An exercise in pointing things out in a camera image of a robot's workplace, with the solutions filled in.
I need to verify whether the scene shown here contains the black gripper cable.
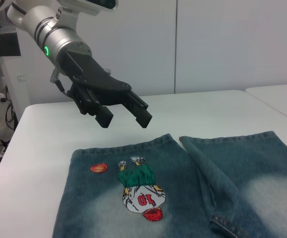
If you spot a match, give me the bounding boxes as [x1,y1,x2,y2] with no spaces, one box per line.
[55,79,71,96]

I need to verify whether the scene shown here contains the silver cable connector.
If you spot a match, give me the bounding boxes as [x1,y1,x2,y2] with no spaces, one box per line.
[49,70,60,84]

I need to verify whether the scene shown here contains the black robot torso block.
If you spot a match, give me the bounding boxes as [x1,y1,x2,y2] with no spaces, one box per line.
[0,29,21,58]

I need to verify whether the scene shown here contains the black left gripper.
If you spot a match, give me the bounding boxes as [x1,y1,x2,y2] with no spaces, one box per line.
[58,50,152,129]

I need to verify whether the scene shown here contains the black floor cables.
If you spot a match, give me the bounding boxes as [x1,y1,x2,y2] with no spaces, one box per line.
[4,85,19,130]

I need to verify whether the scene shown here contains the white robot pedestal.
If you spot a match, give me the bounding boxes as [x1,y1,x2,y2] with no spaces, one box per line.
[0,56,31,111]

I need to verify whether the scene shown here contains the blue denim shorts with print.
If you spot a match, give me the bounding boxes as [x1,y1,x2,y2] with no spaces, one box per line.
[51,130,287,238]

